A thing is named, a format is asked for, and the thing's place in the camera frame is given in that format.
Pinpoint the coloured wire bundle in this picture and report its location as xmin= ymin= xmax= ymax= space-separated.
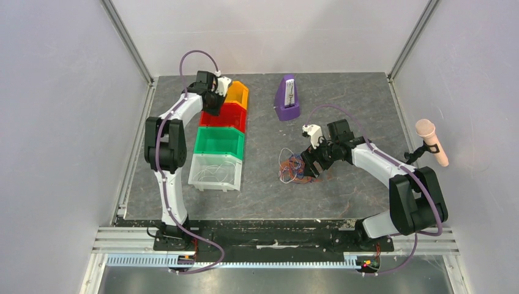
xmin=277 ymin=148 xmax=321 ymax=186

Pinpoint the white wire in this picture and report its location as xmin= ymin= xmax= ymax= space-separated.
xmin=192 ymin=160 xmax=237 ymax=183

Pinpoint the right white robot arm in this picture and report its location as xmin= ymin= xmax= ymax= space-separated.
xmin=301 ymin=119 xmax=449 ymax=250

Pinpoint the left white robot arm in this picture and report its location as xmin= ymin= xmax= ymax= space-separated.
xmin=144 ymin=70 xmax=233 ymax=250

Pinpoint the red plastic bin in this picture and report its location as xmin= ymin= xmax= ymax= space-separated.
xmin=199 ymin=103 xmax=247 ymax=133

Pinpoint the orange plastic bin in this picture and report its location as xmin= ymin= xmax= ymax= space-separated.
xmin=225 ymin=80 xmax=249 ymax=110

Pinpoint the green plastic bin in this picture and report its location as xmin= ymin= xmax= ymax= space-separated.
xmin=193 ymin=127 xmax=245 ymax=160

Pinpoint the purple metronome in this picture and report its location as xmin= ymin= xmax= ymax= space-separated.
xmin=274 ymin=74 xmax=301 ymax=121

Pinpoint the clear white plastic bin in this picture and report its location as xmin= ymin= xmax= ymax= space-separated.
xmin=188 ymin=154 xmax=242 ymax=192

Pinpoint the pink microphone on stand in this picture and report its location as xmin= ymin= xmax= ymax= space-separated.
xmin=405 ymin=119 xmax=449 ymax=167

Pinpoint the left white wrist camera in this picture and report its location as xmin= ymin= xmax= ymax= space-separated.
xmin=215 ymin=70 xmax=233 ymax=97

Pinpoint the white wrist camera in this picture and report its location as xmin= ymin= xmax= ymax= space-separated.
xmin=215 ymin=70 xmax=233 ymax=97
xmin=302 ymin=124 xmax=326 ymax=149

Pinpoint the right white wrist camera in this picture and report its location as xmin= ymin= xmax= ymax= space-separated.
xmin=302 ymin=124 xmax=326 ymax=149

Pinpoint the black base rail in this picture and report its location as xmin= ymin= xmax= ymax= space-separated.
xmin=115 ymin=219 xmax=394 ymax=263

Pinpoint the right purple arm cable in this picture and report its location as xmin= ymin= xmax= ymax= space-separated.
xmin=305 ymin=104 xmax=445 ymax=277

